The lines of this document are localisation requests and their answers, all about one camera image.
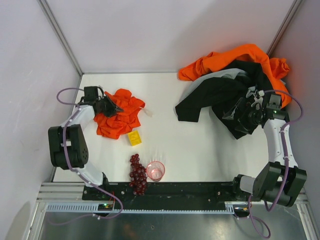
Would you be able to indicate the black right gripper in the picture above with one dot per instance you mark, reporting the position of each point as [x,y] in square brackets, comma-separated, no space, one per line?
[240,114]

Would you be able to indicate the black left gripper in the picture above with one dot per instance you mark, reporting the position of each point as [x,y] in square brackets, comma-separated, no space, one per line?
[109,106]

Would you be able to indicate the small orange drawstring cloth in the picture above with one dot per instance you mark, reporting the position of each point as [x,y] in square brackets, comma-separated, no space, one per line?
[123,122]

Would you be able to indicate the black cloth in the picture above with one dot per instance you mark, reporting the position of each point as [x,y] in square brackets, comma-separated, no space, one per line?
[189,113]

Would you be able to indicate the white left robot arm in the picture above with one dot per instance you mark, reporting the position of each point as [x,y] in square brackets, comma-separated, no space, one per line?
[67,145]

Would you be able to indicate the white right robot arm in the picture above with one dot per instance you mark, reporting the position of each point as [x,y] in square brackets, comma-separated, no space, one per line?
[281,180]

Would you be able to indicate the grey cloth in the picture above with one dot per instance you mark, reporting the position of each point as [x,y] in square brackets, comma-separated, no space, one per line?
[217,86]

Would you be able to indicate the yellow toy block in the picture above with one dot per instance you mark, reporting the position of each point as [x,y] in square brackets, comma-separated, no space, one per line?
[134,138]

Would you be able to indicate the pink transparent plastic cup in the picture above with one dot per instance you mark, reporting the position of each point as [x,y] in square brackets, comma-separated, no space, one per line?
[155,170]

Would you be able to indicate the red plastic grape bunch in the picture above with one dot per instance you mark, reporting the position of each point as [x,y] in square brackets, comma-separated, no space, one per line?
[138,176]

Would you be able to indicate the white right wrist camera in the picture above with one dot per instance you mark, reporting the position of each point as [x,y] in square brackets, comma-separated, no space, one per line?
[255,97]

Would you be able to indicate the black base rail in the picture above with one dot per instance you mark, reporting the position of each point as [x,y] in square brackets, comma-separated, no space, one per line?
[178,196]

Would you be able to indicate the right corner metal post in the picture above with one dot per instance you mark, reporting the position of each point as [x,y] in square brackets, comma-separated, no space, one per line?
[289,17]

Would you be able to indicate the corner metal post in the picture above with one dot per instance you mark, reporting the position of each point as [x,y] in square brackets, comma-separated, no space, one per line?
[50,16]
[289,17]

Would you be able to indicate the left corner metal post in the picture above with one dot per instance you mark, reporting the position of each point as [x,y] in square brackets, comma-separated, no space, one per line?
[50,16]

